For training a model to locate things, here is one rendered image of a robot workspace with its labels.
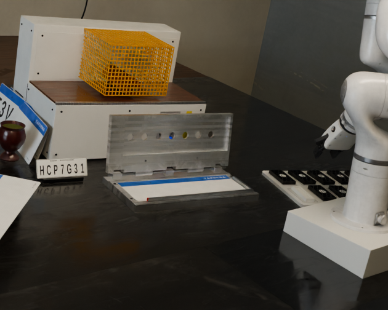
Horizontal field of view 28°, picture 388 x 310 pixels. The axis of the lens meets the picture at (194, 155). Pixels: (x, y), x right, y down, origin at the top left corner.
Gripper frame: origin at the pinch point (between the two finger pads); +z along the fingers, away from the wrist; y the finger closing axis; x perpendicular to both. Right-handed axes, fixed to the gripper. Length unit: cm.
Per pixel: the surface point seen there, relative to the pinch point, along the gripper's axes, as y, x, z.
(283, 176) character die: -7.3, 1.0, 15.6
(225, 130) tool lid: -29.3, 13.6, 8.0
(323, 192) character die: 0.5, -9.8, 8.5
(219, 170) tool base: -30.0, 4.0, 17.4
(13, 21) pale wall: -61, 154, 110
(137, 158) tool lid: -61, 3, 11
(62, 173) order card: -83, 2, 17
